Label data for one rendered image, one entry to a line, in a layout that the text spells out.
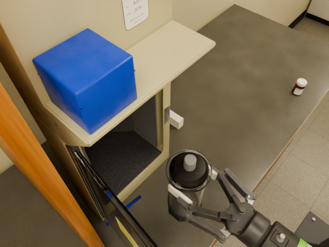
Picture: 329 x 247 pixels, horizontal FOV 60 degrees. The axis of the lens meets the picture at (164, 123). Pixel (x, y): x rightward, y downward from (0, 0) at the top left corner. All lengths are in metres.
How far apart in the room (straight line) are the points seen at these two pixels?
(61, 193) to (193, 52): 0.34
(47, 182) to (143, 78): 0.23
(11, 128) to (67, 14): 0.18
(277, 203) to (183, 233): 1.26
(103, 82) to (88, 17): 0.13
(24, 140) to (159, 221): 0.65
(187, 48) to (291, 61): 1.02
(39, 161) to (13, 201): 0.68
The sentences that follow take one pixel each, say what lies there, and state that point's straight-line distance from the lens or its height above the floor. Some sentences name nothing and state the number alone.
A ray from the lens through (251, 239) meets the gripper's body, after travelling 0.66.
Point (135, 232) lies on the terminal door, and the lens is 0.49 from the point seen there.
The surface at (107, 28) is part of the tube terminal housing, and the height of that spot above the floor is 1.57.
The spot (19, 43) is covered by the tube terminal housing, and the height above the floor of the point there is 1.62.
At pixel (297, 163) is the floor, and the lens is 2.34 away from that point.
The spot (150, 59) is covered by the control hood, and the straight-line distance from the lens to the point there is 0.54.
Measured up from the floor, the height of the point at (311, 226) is 0.02.
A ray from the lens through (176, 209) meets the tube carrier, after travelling 0.80.
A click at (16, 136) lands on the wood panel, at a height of 1.58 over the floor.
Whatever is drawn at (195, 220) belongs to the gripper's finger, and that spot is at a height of 1.23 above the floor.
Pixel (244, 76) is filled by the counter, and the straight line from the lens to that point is 1.38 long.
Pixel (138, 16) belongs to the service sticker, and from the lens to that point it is 0.56.
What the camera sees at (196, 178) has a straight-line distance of 0.65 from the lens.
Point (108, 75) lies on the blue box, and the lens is 0.39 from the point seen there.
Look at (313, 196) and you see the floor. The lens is 2.26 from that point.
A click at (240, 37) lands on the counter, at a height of 0.94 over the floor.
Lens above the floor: 1.86
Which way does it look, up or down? 53 degrees down
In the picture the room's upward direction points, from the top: straight up
